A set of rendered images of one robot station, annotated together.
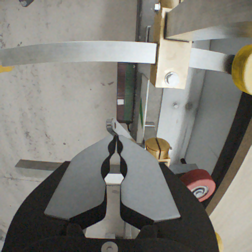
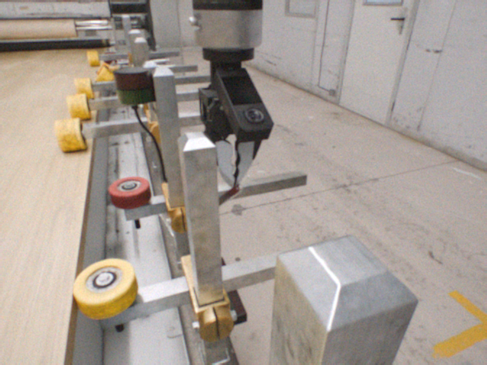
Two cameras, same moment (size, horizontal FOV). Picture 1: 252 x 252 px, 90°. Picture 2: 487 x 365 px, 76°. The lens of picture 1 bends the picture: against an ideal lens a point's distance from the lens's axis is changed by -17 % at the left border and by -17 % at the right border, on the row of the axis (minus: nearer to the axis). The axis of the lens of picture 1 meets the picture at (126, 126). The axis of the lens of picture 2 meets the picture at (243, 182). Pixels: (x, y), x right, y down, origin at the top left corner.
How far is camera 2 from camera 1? 0.40 m
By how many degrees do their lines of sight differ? 36
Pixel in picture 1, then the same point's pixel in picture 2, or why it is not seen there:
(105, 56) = (259, 260)
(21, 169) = (299, 174)
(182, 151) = not seen: hidden behind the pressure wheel
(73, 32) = not seen: outside the picture
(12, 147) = (361, 228)
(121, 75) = (236, 301)
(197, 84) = (114, 354)
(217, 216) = (75, 169)
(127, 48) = (243, 269)
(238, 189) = (66, 195)
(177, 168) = (150, 210)
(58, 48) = not seen: hidden behind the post
